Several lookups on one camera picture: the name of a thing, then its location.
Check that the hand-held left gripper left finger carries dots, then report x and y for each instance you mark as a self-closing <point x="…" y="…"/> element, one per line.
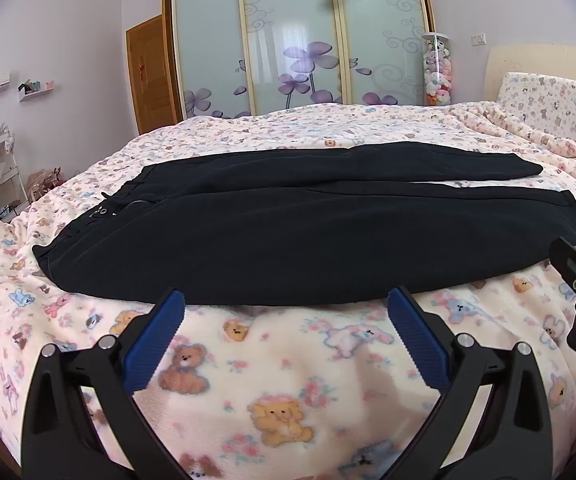
<point x="155" y="340"/>

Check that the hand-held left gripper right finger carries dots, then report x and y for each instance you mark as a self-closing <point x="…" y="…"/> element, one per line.
<point x="415" y="340"/>

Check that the black pants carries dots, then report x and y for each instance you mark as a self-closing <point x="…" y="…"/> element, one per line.
<point x="268" y="240"/>

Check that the bear printed blanket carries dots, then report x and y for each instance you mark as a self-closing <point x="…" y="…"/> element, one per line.
<point x="293" y="410"/>

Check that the bear printed pillow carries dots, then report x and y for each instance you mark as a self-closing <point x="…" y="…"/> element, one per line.
<point x="547" y="102"/>

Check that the pile of brown bags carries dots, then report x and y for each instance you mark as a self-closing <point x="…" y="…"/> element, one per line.
<point x="45" y="182"/>

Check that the cream headboard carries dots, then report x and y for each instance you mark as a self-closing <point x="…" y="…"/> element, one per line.
<point x="532" y="60"/>

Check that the clear tube of plush toys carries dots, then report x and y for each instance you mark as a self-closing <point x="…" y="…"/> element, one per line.
<point x="437" y="72"/>

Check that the wooden door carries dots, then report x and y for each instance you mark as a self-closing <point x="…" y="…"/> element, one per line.
<point x="150" y="75"/>

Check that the flower glass sliding wardrobe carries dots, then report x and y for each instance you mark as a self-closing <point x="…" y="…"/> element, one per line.
<point x="288" y="35"/>

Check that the white light switch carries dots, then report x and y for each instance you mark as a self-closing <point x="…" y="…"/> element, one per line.
<point x="478" y="39"/>

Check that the white wall shelf with trinkets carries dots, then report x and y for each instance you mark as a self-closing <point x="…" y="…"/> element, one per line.
<point x="35" y="91"/>

